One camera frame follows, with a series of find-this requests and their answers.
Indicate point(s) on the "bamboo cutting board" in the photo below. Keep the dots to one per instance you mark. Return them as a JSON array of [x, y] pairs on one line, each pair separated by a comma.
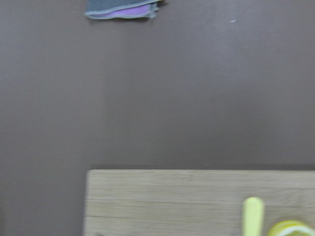
[[192, 202]]

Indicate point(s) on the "folded grey cloth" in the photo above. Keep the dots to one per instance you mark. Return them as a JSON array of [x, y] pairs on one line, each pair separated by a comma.
[[124, 9]]

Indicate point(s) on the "yellow plastic knife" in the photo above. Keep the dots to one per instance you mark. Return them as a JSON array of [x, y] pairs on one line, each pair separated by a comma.
[[252, 216]]

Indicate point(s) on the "lower lemon half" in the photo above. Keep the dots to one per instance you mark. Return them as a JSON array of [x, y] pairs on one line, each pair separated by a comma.
[[291, 228]]

